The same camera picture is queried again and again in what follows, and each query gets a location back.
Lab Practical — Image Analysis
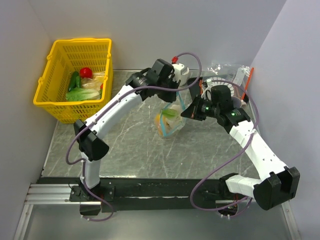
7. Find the orange plastic fork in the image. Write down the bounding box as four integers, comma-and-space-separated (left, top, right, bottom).
199, 79, 203, 95

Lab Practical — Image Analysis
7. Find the red toy tomato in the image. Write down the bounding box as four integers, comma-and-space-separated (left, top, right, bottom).
79, 67, 93, 79

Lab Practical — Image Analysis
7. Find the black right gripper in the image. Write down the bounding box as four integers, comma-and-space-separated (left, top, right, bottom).
181, 94, 220, 122

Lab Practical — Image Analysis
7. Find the white blue striped plate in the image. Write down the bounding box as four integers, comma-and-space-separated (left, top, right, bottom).
206, 76, 235, 97

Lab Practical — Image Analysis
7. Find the green toy cucumber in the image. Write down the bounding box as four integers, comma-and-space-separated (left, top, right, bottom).
68, 71, 79, 92

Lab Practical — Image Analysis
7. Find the yellow orange toy mango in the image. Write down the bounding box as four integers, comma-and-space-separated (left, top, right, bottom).
154, 113, 163, 137

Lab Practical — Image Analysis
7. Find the pale yellow toy vegetable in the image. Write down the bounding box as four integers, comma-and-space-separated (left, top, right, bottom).
81, 72, 105, 91

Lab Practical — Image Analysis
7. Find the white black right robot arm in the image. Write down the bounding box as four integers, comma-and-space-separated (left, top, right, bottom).
181, 85, 300, 210

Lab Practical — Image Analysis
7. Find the green toy chili pepper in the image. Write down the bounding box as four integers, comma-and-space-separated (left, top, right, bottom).
75, 76, 82, 88

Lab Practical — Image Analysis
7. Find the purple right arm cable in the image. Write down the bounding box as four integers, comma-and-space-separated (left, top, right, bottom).
189, 79, 260, 218

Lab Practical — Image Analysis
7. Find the white ceramic mug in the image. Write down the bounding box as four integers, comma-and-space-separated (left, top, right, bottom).
173, 63, 190, 86

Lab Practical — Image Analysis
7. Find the yellow plastic basket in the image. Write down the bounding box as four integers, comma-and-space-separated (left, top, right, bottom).
33, 38, 114, 124

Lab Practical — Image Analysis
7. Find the black rectangular tray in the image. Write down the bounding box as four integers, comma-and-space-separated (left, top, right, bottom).
186, 76, 250, 104

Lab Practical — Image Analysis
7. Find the clear bag with red zipper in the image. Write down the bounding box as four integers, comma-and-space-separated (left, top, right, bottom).
203, 63, 255, 100

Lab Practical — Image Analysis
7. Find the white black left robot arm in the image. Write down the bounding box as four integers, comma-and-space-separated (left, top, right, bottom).
74, 59, 185, 201

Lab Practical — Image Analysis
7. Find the clear bag with blue zipper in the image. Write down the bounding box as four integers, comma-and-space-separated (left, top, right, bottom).
154, 92, 186, 138

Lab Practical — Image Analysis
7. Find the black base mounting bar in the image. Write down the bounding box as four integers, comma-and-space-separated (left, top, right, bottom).
59, 176, 251, 217

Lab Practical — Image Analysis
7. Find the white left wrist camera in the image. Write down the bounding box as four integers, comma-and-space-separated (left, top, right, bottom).
171, 56, 190, 84

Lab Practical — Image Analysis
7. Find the beige mug purple inside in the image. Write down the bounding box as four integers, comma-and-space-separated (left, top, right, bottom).
231, 96, 247, 108

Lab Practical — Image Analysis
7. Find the green toy lettuce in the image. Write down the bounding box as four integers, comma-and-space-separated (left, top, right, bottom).
65, 87, 101, 102

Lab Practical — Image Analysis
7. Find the white toy cauliflower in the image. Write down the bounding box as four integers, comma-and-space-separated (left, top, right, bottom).
161, 104, 185, 130

